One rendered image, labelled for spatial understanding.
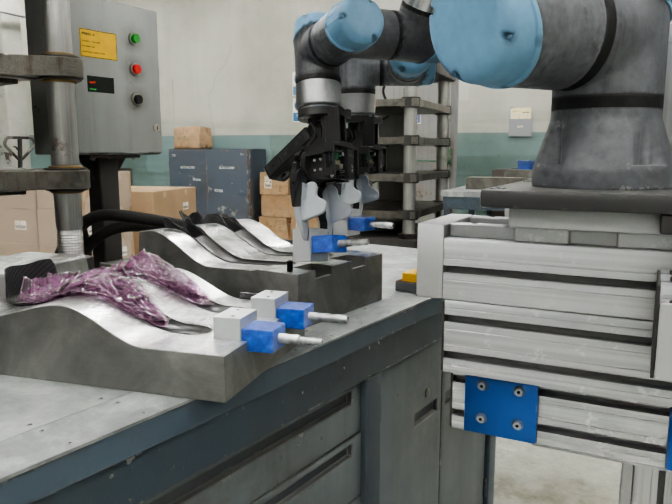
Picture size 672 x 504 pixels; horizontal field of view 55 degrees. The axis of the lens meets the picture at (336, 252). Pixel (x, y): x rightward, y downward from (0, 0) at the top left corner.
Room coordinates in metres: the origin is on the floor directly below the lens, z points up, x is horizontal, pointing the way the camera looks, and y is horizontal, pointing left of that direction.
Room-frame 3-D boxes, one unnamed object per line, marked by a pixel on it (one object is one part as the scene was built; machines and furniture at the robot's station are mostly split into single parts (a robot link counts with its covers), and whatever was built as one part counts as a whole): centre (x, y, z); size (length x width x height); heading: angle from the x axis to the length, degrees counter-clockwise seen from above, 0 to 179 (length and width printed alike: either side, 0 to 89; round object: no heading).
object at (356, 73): (1.34, -0.05, 1.25); 0.09 x 0.08 x 0.11; 87
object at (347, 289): (1.22, 0.19, 0.87); 0.50 x 0.26 x 0.14; 56
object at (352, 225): (1.33, -0.06, 0.93); 0.13 x 0.05 x 0.05; 56
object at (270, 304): (0.86, 0.05, 0.86); 0.13 x 0.05 x 0.05; 73
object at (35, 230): (5.01, 2.28, 0.47); 1.22 x 0.80 x 0.94; 71
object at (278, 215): (8.00, 0.52, 0.42); 0.86 x 0.33 x 0.83; 67
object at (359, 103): (1.34, -0.04, 1.17); 0.08 x 0.08 x 0.05
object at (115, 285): (0.88, 0.32, 0.90); 0.26 x 0.18 x 0.08; 73
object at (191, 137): (8.46, 1.86, 1.26); 0.42 x 0.33 x 0.29; 67
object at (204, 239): (1.20, 0.18, 0.92); 0.35 x 0.16 x 0.09; 56
